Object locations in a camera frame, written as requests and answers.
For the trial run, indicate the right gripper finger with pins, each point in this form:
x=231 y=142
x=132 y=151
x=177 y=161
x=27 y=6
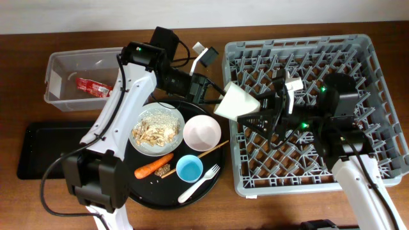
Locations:
x=259 y=122
x=265 y=95

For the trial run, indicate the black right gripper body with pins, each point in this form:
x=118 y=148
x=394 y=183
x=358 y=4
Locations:
x=304 y=118

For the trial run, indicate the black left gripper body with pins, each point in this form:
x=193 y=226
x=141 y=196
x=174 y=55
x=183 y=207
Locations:
x=184 y=85

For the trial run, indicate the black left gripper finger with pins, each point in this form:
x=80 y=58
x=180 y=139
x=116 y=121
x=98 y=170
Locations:
x=216 y=87
x=210 y=102

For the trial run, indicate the pink bowl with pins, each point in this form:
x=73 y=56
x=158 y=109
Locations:
x=202 y=133

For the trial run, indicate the white cup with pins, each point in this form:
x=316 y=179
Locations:
x=236 y=102

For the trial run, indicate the rice and peanut shells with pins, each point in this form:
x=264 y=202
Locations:
x=157 y=128

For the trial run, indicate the grey plate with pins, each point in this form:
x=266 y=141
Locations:
x=156 y=151

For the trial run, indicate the blue cup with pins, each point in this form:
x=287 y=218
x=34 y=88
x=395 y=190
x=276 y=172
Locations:
x=189 y=168

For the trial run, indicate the red snack wrapper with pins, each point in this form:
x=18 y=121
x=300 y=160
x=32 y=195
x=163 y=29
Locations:
x=93 y=87

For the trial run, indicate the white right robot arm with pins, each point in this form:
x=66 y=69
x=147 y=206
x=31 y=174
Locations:
x=346 y=150

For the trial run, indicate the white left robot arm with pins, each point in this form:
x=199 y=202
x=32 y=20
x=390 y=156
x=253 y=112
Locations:
x=95 y=173

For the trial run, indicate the grey dishwasher rack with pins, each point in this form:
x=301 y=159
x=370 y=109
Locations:
x=296 y=167

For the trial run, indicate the round black tray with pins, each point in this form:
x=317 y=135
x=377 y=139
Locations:
x=162 y=194

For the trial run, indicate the white plastic fork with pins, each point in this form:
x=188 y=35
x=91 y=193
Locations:
x=209 y=174

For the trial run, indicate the brown food scrap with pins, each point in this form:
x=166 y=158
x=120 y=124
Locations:
x=163 y=170

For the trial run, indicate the orange carrot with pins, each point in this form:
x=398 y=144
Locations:
x=148 y=169

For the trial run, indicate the clear plastic bin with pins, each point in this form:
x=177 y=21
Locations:
x=96 y=64

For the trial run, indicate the black rectangular tray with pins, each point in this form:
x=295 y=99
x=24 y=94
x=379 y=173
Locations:
x=44 y=142

